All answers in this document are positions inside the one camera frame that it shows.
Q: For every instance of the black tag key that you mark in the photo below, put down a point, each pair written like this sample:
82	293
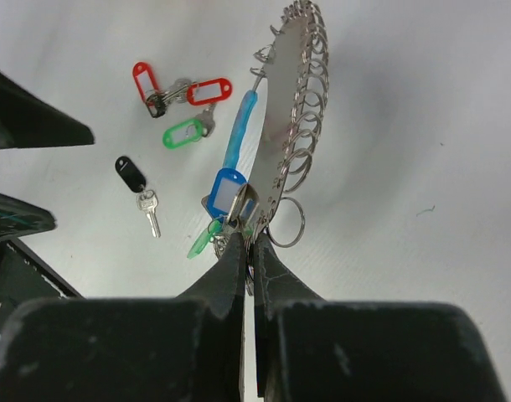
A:
147	200

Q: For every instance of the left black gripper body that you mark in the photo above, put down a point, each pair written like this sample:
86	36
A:
24	276

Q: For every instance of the green tag key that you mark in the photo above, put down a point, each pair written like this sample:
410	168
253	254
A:
191	130

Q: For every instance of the red tag key right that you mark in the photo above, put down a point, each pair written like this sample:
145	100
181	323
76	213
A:
200	93

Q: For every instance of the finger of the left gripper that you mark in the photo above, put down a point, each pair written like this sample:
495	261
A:
28	122

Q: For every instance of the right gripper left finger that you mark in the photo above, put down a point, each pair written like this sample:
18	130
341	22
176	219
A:
186	348

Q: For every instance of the red tag key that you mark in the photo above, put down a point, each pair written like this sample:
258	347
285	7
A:
154	99
200	93

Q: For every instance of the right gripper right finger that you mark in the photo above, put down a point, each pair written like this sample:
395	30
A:
311	349

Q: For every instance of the red tag key left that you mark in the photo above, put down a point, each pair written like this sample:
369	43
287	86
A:
154	99

